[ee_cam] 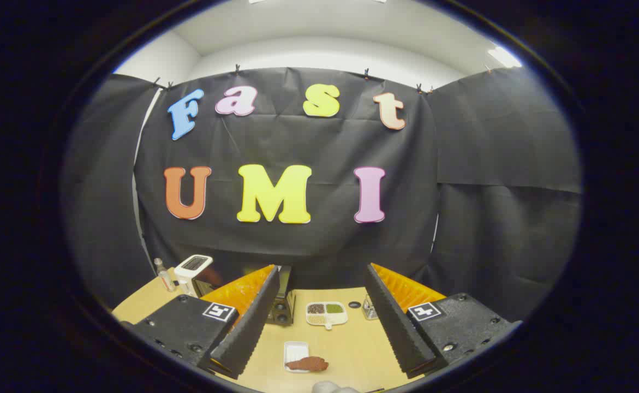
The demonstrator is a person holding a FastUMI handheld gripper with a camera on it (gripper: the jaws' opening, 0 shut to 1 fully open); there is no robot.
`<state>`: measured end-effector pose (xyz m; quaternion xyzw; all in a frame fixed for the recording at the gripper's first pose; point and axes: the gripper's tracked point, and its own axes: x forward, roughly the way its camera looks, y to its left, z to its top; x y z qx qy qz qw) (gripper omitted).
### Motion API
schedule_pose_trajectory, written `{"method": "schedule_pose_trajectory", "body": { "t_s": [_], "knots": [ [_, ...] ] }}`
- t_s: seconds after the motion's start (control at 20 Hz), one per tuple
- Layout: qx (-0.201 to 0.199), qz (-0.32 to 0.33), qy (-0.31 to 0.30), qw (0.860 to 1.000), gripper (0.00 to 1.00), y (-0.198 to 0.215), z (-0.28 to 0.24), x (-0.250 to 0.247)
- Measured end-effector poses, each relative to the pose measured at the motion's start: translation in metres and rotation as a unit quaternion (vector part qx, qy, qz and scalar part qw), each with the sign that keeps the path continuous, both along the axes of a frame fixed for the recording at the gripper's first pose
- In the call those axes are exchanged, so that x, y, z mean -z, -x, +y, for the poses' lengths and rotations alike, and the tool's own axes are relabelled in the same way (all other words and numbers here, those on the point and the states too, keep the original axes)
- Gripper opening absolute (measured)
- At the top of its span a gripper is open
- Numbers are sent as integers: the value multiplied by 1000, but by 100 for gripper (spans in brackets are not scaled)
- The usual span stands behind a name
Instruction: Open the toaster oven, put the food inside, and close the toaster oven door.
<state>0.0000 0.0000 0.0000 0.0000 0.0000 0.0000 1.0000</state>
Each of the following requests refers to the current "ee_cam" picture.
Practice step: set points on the white pop-up toaster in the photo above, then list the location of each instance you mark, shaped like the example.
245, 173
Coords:
185, 275

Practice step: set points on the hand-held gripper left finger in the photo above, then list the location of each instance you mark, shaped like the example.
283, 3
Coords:
254, 322

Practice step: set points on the small ceiling light panel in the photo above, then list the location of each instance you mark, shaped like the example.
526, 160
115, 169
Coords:
505, 56

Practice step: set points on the black toaster oven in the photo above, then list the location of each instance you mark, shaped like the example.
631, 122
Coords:
282, 311

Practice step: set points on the small clear glass bottle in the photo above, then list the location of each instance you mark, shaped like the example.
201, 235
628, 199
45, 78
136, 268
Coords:
165, 281

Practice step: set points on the white divided plate with beans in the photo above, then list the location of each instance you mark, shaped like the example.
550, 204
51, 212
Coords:
334, 319

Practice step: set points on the small white rectangular tray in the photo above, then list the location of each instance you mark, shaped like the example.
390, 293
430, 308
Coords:
296, 349

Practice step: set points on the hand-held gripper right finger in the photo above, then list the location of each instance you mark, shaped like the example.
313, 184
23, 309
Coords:
393, 322

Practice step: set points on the red-brown meat steak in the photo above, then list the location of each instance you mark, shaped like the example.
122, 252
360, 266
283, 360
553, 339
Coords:
308, 364

